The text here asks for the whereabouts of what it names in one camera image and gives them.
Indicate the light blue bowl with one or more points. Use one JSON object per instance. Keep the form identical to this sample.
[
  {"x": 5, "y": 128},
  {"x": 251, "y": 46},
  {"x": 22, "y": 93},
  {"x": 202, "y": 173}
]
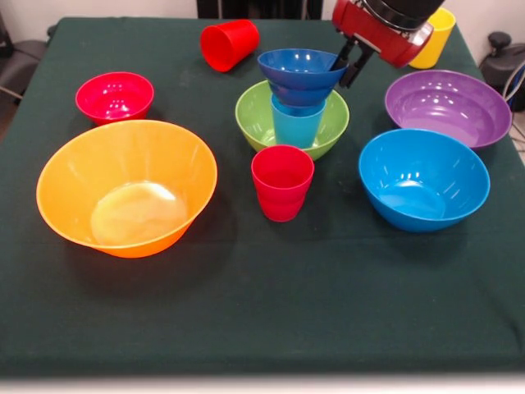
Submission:
[{"x": 422, "y": 184}]

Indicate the purple bowl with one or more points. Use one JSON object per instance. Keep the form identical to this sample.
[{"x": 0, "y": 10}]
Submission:
[{"x": 447, "y": 111}]

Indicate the dark green tablecloth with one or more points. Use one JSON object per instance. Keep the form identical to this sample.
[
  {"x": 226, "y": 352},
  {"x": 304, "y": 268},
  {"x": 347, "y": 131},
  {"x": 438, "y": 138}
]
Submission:
[{"x": 262, "y": 287}]

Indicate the large orange bowl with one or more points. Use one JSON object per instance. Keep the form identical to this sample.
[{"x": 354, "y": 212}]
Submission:
[{"x": 135, "y": 213}]

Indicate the small crimson bowl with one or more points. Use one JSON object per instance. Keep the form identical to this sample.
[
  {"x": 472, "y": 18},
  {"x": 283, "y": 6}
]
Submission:
[{"x": 114, "y": 98}]

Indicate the green bowl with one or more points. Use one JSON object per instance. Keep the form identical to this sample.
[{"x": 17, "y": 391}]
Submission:
[{"x": 254, "y": 119}]

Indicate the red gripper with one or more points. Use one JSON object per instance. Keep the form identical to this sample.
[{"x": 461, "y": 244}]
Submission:
[{"x": 389, "y": 43}]

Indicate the yellow cup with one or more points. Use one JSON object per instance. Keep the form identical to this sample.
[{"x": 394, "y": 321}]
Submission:
[{"x": 436, "y": 45}]

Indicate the tall red cup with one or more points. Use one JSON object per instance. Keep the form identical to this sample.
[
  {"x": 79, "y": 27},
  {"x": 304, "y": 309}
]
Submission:
[{"x": 225, "y": 45}]

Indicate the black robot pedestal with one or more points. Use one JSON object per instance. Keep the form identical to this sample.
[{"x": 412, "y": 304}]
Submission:
[{"x": 266, "y": 8}]

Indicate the black office chair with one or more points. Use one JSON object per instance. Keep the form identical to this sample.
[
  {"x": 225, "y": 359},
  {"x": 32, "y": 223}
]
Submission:
[
  {"x": 20, "y": 61},
  {"x": 500, "y": 61}
]

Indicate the short crimson cup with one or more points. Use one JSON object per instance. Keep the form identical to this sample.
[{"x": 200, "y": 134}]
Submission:
[{"x": 283, "y": 193}]

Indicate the light blue cup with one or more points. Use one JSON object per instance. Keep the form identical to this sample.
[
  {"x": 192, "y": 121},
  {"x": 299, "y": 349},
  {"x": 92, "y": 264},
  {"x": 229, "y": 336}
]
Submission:
[{"x": 297, "y": 127}]

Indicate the small dark blue bowl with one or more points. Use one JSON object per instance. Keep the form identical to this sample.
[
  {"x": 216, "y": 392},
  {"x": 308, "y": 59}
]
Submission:
[{"x": 299, "y": 78}]

